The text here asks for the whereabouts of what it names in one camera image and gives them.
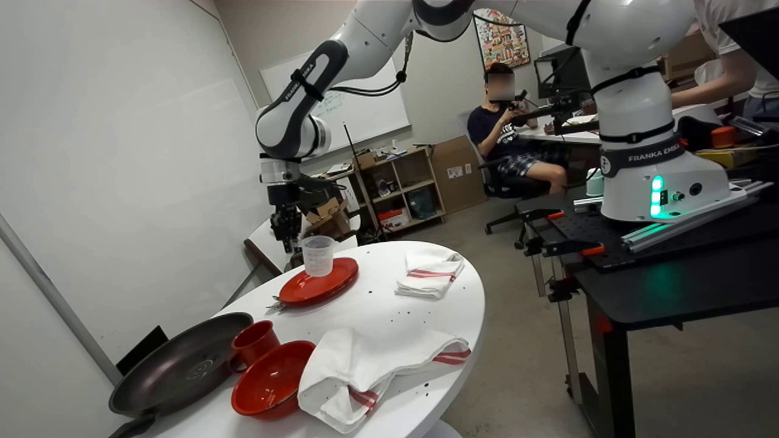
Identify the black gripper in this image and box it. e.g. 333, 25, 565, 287
268, 175, 333, 254

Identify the transparent plastic measuring jar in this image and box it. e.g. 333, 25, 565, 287
302, 237, 335, 278

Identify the red plate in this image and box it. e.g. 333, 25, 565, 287
277, 259, 357, 306

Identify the red cup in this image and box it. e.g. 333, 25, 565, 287
232, 321, 279, 364

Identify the wooden shelf unit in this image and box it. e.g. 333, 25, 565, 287
355, 145, 446, 237

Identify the small folded white towel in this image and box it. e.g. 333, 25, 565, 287
396, 255, 463, 300

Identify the large white red-striped towel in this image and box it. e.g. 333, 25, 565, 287
296, 328, 470, 434

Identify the red bowl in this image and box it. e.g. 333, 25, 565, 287
232, 340, 313, 420

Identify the white whiteboard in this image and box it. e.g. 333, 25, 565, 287
260, 53, 411, 156

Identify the cardboard box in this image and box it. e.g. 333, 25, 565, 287
432, 137, 488, 215

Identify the dark frying pan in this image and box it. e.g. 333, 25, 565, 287
110, 312, 254, 438

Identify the seated person in dark shirt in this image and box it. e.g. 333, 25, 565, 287
467, 64, 567, 193

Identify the black office chair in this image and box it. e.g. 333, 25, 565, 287
480, 161, 551, 233

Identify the black robot workbench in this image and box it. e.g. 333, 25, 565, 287
522, 196, 779, 438

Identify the colourful wall poster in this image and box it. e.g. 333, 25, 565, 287
473, 7, 531, 68

